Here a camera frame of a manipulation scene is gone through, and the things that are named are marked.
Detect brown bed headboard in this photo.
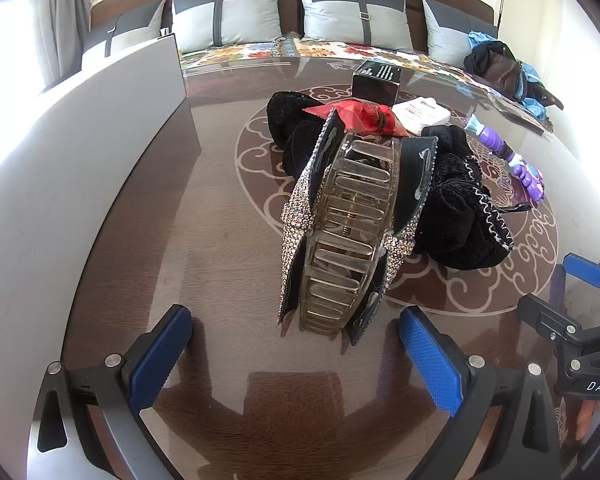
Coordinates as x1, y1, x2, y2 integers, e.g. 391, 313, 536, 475
89, 0, 497, 52

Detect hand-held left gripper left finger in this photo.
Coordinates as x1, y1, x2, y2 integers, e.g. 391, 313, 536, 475
32, 304, 193, 480

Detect red snack packet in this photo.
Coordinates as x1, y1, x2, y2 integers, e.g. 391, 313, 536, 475
304, 100, 414, 137

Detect grey curtain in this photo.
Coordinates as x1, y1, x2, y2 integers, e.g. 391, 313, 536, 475
30, 0, 94, 92

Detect rhinestone hair claw clip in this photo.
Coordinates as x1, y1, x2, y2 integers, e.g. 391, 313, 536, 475
278, 109, 439, 347

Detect black velvet scrunchie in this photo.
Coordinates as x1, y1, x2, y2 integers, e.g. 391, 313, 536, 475
266, 91, 333, 181

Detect black scrunchie white zigzag trim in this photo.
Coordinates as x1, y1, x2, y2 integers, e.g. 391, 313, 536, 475
417, 124, 516, 267

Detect floral bedsheet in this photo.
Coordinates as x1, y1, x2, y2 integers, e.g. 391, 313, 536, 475
179, 34, 551, 128

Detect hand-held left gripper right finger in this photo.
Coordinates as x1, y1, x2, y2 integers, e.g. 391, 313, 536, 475
397, 306, 564, 480

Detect grey two-tone pillow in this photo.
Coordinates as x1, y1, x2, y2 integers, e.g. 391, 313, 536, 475
294, 0, 415, 54
421, 0, 499, 65
171, 0, 286, 56
82, 0, 167, 68

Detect black rectangular box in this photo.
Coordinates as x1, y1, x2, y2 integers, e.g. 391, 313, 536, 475
352, 60, 402, 109

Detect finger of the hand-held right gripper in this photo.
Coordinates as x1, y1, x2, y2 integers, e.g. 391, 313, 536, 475
517, 294, 600, 361
562, 253, 600, 321

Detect white sunscreen tube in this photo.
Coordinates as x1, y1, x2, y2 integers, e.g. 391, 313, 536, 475
391, 97, 451, 137

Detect purple plastic toy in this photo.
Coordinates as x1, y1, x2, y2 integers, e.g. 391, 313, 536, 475
463, 114, 546, 211

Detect patterned wooden desktop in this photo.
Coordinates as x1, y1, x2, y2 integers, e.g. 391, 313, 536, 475
62, 55, 600, 480

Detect dark brown bag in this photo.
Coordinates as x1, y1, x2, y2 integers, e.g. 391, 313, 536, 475
480, 52, 565, 111

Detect person's right hand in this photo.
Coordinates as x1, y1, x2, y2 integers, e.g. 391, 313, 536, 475
575, 398, 600, 443

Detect black cloth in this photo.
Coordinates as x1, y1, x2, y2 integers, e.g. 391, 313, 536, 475
464, 41, 517, 77

